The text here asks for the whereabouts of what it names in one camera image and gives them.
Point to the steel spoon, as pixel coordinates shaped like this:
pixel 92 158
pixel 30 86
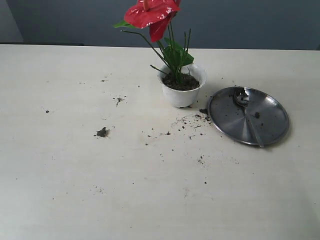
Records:
pixel 242 99

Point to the soil clump on table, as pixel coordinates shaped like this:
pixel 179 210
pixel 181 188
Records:
pixel 103 133

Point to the red artificial flower with leaves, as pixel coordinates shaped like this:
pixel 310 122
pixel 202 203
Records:
pixel 152 20

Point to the round steel plate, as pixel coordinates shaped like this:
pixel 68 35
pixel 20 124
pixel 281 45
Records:
pixel 268 116

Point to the white plastic flower pot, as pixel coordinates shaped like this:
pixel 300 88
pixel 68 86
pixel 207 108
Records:
pixel 183 98

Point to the dark brown potting soil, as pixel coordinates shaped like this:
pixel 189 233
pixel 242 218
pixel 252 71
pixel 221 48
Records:
pixel 186 82

